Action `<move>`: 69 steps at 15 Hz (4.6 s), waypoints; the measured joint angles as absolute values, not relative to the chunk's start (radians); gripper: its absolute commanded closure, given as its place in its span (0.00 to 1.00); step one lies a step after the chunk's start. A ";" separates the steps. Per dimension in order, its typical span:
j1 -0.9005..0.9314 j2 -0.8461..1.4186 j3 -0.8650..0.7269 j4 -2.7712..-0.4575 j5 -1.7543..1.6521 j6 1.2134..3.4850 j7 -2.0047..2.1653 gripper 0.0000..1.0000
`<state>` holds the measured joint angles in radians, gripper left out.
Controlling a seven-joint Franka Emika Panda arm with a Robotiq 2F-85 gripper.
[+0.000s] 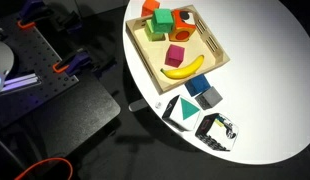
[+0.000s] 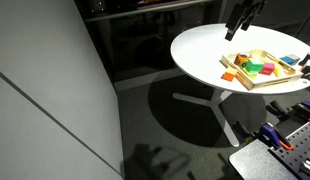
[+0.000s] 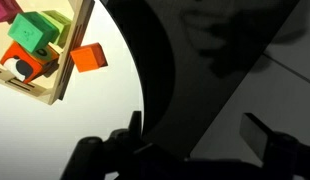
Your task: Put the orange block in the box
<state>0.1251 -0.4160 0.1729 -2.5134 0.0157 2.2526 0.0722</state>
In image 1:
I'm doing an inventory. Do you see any white cube with teal triangle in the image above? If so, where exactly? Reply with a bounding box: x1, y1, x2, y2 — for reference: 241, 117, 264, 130
161, 94, 201, 132

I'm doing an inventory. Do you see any gray foam block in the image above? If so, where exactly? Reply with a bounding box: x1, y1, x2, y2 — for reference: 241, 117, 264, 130
194, 86, 224, 111

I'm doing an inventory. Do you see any white table base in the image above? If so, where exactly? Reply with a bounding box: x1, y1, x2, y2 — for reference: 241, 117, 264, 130
128, 99, 150, 113

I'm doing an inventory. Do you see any light green foam block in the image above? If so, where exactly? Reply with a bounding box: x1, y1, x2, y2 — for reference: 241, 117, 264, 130
143, 19, 166, 42

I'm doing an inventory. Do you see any aluminium rail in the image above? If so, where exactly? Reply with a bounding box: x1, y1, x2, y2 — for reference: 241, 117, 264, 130
0, 72, 41, 93

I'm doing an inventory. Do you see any orange cube with black circles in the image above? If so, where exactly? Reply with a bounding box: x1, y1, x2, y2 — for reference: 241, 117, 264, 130
167, 9, 198, 43

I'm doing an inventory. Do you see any black cart platform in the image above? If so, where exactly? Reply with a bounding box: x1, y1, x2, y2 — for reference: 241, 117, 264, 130
26, 73, 122, 158

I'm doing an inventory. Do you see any dark green foam block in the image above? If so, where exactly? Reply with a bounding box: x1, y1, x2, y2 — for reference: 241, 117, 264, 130
150, 8, 175, 34

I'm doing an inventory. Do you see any blue foam block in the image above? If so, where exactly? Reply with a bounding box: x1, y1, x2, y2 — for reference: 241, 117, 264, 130
184, 73, 212, 98

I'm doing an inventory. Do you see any purple clamp with orange handle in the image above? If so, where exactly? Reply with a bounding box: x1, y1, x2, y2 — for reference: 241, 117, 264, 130
52, 49, 93, 76
17, 0, 47, 30

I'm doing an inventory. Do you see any wooden tray box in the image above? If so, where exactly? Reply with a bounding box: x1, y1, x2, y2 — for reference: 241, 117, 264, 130
124, 4, 231, 95

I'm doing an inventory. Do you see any orange foam block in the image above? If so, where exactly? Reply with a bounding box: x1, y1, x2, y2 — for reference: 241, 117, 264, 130
140, 0, 161, 18

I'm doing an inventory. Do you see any orange cable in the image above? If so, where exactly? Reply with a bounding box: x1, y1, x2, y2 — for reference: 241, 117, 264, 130
13, 157, 74, 180

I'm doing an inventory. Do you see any yellow banana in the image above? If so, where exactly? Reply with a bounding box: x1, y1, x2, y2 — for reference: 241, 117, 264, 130
160, 54, 206, 80

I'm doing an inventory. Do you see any black spring clamp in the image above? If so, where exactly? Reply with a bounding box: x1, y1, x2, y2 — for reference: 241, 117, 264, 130
54, 10, 84, 33

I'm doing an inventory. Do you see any magenta foam block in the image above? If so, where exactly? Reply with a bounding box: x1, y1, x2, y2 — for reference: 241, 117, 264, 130
164, 44, 186, 69

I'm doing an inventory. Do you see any black perforated mounting board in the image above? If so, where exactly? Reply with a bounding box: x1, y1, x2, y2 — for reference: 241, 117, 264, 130
0, 13, 80, 129

